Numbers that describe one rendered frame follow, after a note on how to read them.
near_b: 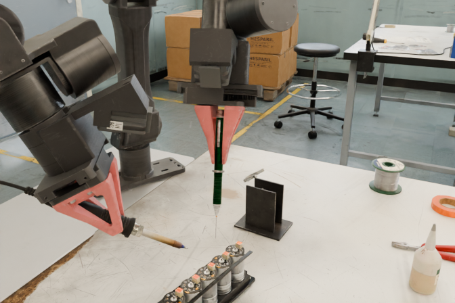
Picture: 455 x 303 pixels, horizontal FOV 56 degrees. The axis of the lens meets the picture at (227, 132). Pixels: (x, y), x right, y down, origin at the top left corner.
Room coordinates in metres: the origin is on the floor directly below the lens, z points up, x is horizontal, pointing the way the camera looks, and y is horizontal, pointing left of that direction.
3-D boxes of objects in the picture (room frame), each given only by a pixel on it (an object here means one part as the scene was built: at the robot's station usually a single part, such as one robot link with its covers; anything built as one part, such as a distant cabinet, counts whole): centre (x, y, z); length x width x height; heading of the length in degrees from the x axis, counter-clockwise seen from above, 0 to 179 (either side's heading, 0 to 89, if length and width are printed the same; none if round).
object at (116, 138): (0.79, 0.18, 0.85); 0.09 x 0.06 x 0.06; 127
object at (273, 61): (4.37, -0.06, 0.38); 1.20 x 0.80 x 0.73; 69
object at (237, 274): (0.46, -0.01, 0.79); 0.02 x 0.02 x 0.05
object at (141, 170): (0.79, 0.19, 0.79); 0.20 x 0.07 x 0.08; 126
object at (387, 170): (0.75, -0.31, 0.78); 0.06 x 0.06 x 0.05
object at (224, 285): (0.44, 0.01, 0.79); 0.02 x 0.02 x 0.05
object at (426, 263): (0.47, -0.26, 0.80); 0.03 x 0.03 x 0.10
